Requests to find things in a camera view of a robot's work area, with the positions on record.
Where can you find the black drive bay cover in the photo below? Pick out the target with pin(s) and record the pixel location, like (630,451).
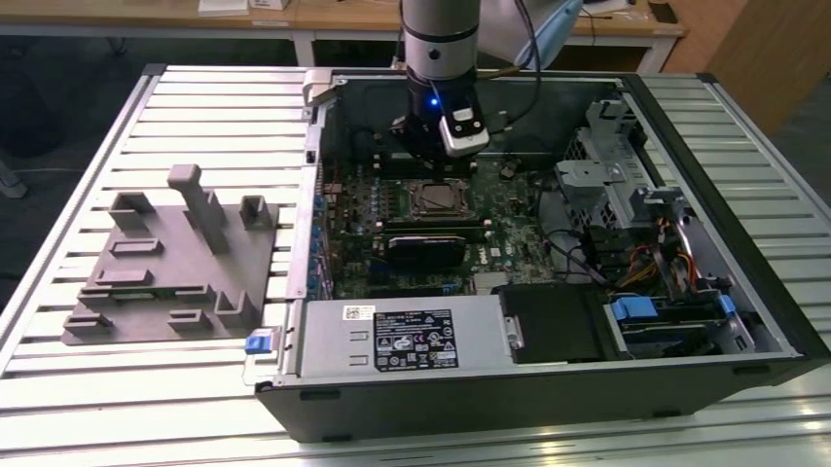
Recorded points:
(552,326)

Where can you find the wooden cabinet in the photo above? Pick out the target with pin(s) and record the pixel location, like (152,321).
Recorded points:
(766,58)

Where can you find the green motherboard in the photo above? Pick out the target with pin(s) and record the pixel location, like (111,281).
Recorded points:
(519,243)

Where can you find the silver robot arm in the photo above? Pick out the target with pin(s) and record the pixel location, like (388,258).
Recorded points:
(442,39)

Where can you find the blue case latch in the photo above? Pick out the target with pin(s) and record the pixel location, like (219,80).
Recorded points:
(259,340)

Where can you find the grey parts rack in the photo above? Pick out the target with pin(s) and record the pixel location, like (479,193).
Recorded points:
(182,272)

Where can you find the wooden desk white frame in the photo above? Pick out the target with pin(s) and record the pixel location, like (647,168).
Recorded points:
(195,19)

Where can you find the black power supply label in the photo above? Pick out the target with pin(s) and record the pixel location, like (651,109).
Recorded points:
(412,340)

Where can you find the CPU socket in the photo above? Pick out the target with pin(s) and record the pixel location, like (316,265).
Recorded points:
(431,214)

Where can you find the hard disk in blue carrier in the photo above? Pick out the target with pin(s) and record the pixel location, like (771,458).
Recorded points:
(635,309)

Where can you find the black and silver PC case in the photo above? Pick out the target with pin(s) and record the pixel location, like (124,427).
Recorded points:
(454,408)

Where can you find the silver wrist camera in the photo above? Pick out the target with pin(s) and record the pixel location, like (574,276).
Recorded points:
(464,141)

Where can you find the green RAM stick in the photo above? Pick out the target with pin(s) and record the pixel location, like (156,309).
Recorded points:
(143,293)

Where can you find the white box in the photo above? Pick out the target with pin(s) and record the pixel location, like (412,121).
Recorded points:
(224,5)
(270,4)

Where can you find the silver finned heat sink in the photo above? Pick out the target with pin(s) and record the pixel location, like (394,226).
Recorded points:
(488,282)

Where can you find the silver power supply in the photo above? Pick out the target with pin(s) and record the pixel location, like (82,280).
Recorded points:
(324,340)

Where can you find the black graphics card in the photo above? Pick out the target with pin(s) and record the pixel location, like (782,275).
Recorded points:
(424,250)

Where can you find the white barcode sticker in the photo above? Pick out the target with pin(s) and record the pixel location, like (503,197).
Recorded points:
(356,312)

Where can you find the small black flat item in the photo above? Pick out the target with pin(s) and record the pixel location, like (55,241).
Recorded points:
(663,12)

